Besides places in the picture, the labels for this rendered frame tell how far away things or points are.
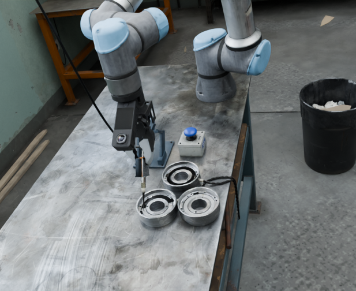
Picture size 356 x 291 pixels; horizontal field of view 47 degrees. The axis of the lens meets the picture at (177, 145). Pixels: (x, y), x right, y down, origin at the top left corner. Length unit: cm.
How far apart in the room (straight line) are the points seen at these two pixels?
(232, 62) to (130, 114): 54
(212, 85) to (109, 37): 67
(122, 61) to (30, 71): 243
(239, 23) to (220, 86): 27
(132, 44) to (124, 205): 45
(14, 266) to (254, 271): 112
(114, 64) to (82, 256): 47
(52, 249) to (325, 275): 121
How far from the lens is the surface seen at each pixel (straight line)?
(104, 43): 86
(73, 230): 111
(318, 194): 223
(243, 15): 127
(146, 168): 102
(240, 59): 133
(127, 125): 90
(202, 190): 106
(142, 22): 92
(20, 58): 319
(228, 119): 136
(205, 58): 140
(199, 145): 119
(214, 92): 145
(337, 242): 203
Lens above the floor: 155
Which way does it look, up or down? 36 degrees down
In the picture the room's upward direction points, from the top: 12 degrees counter-clockwise
